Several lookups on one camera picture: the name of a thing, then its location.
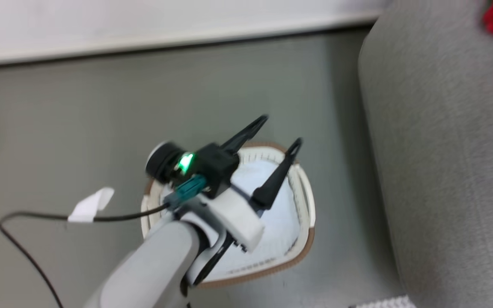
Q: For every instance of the white baseboard strip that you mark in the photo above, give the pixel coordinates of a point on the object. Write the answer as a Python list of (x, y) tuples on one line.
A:
[(144, 40)]

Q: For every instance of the white ribbed mat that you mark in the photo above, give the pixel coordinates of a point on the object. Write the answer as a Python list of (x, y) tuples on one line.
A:
[(383, 303)]

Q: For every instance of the grey fabric sofa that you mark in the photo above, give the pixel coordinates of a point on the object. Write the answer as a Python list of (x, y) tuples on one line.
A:
[(452, 162)]

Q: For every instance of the white laundry basket brown rim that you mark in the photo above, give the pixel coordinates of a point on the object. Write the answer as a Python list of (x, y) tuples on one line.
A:
[(289, 231)]

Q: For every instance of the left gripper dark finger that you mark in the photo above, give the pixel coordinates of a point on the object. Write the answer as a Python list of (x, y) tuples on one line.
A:
[(278, 175), (246, 134)]

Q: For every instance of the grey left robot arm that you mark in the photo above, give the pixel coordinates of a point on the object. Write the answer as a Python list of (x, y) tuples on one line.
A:
[(156, 265)]

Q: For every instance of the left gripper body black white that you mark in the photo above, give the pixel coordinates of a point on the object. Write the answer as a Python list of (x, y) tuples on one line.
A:
[(216, 169)]

